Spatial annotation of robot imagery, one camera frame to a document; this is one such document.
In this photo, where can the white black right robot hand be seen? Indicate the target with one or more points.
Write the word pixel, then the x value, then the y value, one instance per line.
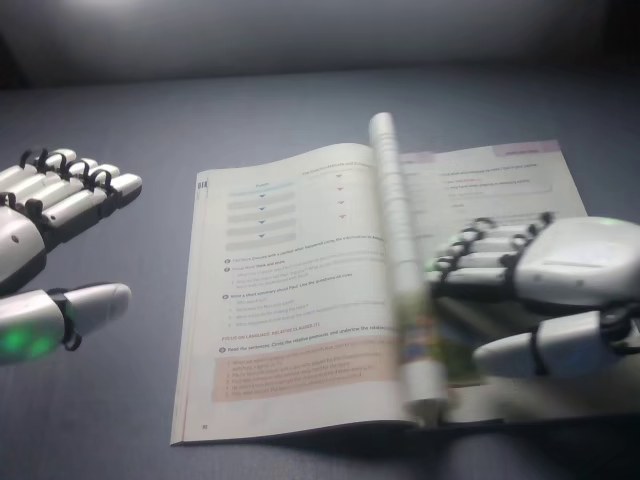
pixel 575 260

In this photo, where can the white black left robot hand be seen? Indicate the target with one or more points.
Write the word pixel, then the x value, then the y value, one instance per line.
pixel 70 195

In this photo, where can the textbook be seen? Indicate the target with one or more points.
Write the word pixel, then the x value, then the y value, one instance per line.
pixel 300 280

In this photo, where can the grey table cloth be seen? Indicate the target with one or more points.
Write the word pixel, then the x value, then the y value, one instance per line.
pixel 125 415

